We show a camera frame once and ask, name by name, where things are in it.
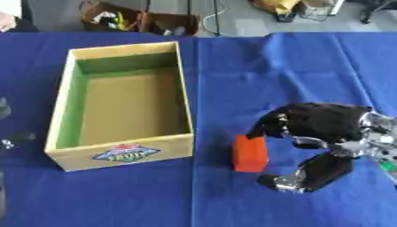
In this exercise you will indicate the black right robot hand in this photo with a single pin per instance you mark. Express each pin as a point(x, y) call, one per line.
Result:
point(323, 121)

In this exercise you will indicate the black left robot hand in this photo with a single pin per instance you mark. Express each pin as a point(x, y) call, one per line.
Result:
point(18, 137)

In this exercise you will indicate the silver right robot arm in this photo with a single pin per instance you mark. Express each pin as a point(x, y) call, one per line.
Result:
point(381, 139)

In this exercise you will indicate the tan cardboard box green inside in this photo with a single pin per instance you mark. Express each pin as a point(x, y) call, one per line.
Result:
point(129, 106)

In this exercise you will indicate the brown open cardboard box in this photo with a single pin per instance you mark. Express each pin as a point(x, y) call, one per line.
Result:
point(170, 23)
point(98, 13)

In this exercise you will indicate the orange rectangular block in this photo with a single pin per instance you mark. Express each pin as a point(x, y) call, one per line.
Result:
point(249, 153)

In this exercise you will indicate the clear plastic container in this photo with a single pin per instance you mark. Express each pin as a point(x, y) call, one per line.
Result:
point(315, 10)

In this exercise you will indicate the person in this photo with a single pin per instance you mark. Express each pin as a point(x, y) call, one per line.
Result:
point(13, 23)

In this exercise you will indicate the black chair base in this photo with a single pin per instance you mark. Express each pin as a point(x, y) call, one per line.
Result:
point(374, 10)

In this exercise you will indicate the yellow bag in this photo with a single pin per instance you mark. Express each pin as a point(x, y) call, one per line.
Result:
point(276, 5)

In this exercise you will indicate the black tripod stand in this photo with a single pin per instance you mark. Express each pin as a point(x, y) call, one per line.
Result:
point(216, 17)

